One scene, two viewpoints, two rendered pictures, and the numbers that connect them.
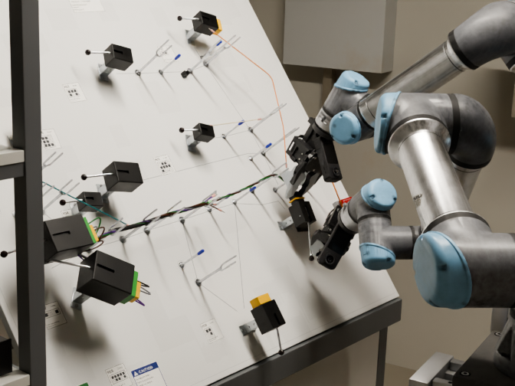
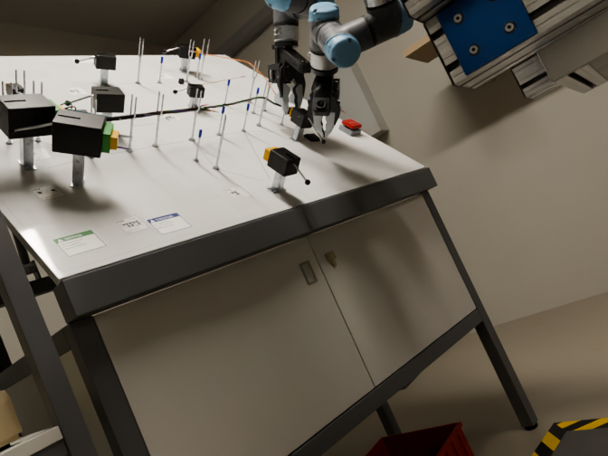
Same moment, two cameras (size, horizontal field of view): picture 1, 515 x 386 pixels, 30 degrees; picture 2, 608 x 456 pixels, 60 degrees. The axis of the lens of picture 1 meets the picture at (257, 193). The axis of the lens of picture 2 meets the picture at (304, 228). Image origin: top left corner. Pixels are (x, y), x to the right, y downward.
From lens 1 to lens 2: 1.36 m
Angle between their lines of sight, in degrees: 20
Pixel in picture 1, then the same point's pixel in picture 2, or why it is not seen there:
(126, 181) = (105, 94)
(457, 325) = (527, 267)
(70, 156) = not seen: hidden behind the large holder
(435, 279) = not seen: outside the picture
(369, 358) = (427, 223)
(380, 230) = (333, 28)
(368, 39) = (362, 116)
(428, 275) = not seen: outside the picture
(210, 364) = (241, 211)
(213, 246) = (227, 151)
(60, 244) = (13, 105)
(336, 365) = (394, 227)
